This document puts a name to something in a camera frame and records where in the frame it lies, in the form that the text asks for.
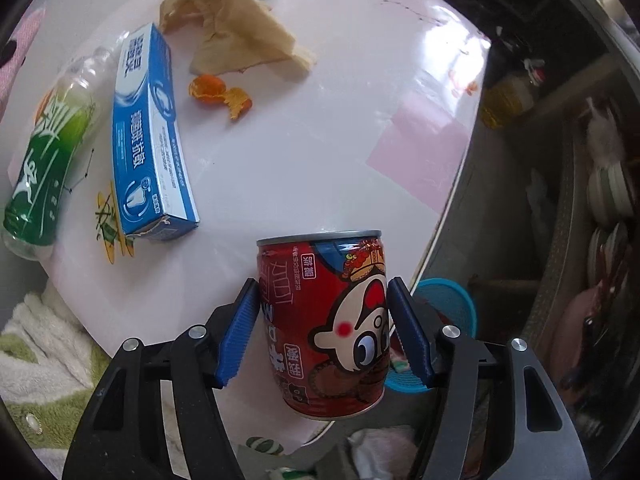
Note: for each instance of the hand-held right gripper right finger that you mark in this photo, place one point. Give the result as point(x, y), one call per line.
point(410, 335)

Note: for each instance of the crumpled white tissue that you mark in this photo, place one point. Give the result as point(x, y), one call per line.
point(382, 452)

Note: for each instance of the pink cloth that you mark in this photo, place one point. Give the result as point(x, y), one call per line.
point(25, 35)

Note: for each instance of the brown paper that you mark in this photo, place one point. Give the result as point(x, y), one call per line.
point(240, 25)

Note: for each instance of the yellow oil bottle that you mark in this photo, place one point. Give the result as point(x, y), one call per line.
point(507, 100)

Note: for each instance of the pink basin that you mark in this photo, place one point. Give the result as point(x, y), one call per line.
point(572, 345)

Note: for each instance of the red cartoon drink can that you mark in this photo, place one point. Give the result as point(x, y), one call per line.
point(320, 320)

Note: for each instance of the stack of white bowls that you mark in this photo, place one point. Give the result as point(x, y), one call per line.
point(610, 192)

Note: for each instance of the green plastic bottle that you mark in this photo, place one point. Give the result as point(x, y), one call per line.
point(45, 170)

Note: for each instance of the grey concrete counter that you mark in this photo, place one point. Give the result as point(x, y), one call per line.
point(590, 5)

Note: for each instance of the red-capped bottle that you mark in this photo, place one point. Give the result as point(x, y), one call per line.
point(535, 70)

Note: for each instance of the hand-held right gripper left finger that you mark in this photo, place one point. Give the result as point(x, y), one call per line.
point(239, 335)

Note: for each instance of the blue plastic basket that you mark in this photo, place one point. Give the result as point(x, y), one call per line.
point(450, 305)

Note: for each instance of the white plastic bag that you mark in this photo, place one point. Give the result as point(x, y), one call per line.
point(602, 130)

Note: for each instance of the blue toothpaste box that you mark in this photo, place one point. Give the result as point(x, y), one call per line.
point(145, 150)

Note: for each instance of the orange peel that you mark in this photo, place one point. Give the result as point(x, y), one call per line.
point(239, 104)
point(206, 89)

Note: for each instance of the stack of plates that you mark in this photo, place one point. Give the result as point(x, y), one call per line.
point(607, 255)

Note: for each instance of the white fluffy blanket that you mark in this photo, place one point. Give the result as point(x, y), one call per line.
point(35, 325)

